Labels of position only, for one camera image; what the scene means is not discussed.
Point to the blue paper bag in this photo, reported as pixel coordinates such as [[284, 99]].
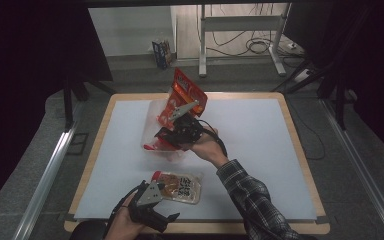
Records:
[[162, 51]]

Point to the black tripod legs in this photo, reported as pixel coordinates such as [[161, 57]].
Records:
[[313, 71]]

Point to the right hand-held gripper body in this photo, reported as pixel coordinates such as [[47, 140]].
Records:
[[185, 128]]

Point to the person's right hand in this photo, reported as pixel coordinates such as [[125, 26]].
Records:
[[208, 148]]

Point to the black stand leg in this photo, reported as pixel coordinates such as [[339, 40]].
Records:
[[68, 103]]

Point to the person's left hand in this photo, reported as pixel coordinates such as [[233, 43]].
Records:
[[123, 223]]

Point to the aluminium floor rail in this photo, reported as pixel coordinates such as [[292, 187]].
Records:
[[361, 166], [45, 186]]

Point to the white metal stand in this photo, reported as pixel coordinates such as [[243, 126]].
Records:
[[243, 23]]

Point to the black curtain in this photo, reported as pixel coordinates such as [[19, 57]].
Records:
[[30, 83], [363, 66]]

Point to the large orange snack bag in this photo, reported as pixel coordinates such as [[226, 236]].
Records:
[[186, 91]]

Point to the dark round object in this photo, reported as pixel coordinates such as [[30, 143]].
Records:
[[88, 230]]

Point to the black square floor frame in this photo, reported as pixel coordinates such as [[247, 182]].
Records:
[[77, 144]]

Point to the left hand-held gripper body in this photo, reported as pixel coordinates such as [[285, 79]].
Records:
[[146, 210]]

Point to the clear plastic container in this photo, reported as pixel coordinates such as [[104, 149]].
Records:
[[153, 123]]

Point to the food pouch with red end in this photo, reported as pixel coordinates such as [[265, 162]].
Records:
[[180, 188]]

